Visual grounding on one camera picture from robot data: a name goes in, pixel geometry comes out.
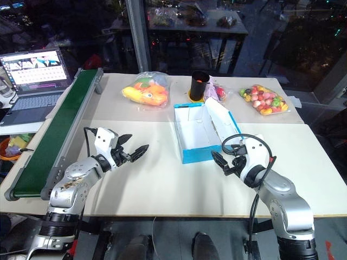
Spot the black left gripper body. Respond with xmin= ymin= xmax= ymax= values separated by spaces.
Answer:
xmin=110 ymin=148 xmax=134 ymax=167

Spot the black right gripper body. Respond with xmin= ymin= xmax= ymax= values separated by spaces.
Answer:
xmin=230 ymin=154 xmax=248 ymax=178

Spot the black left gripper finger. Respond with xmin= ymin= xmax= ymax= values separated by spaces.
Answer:
xmin=129 ymin=144 xmax=150 ymax=163
xmin=115 ymin=134 xmax=133 ymax=150

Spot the blue white cardboard box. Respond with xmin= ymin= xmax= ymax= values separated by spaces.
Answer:
xmin=173 ymin=97 xmax=242 ymax=165

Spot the green conveyor belt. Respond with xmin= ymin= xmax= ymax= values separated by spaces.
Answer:
xmin=4 ymin=67 xmax=105 ymax=203

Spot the bag of yellow plush toys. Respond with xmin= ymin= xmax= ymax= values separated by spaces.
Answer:
xmin=120 ymin=71 xmax=172 ymax=111

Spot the bag of pink toys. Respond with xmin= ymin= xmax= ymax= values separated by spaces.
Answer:
xmin=204 ymin=80 xmax=233 ymax=103

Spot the bag of toy fruit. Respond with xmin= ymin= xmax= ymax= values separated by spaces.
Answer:
xmin=238 ymin=84 xmax=292 ymax=117

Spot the black cylindrical cup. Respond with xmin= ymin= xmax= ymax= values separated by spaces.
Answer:
xmin=189 ymin=70 xmax=211 ymax=101

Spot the dark rounded shape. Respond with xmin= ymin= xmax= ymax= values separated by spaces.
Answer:
xmin=192 ymin=232 xmax=221 ymax=260

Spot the white paper sheet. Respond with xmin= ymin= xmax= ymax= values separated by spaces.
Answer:
xmin=286 ymin=94 xmax=302 ymax=108

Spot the grey open laptop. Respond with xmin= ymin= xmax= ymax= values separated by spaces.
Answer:
xmin=0 ymin=48 xmax=73 ymax=127

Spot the orange basket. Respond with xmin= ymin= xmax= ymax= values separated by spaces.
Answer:
xmin=0 ymin=136 xmax=28 ymax=161

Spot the bag of colourful items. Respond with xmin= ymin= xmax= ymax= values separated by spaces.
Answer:
xmin=150 ymin=7 xmax=179 ymax=27

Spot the dark background table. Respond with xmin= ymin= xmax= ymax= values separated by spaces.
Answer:
xmin=147 ymin=7 xmax=249 ymax=77

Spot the bag of dark red items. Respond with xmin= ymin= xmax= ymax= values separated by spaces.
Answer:
xmin=216 ymin=15 xmax=239 ymax=28

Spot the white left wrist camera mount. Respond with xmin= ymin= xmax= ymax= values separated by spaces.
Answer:
xmin=94 ymin=127 xmax=120 ymax=164

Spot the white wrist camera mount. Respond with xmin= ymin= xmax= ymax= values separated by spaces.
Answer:
xmin=240 ymin=134 xmax=272 ymax=180
xmin=94 ymin=127 xmax=120 ymax=164

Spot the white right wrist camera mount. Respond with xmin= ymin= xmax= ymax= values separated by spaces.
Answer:
xmin=240 ymin=134 xmax=272 ymax=180

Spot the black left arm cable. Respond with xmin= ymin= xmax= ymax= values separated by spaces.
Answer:
xmin=83 ymin=126 xmax=99 ymax=158

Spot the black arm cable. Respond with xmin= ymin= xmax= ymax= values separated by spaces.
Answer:
xmin=221 ymin=133 xmax=278 ymax=252
xmin=83 ymin=126 xmax=99 ymax=158

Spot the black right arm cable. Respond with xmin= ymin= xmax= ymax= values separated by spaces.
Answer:
xmin=221 ymin=133 xmax=278 ymax=252

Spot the yellow tape ring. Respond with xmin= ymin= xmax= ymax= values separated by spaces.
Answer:
xmin=187 ymin=90 xmax=205 ymax=104

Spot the thin white cable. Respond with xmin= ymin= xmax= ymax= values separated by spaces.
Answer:
xmin=151 ymin=216 xmax=158 ymax=260

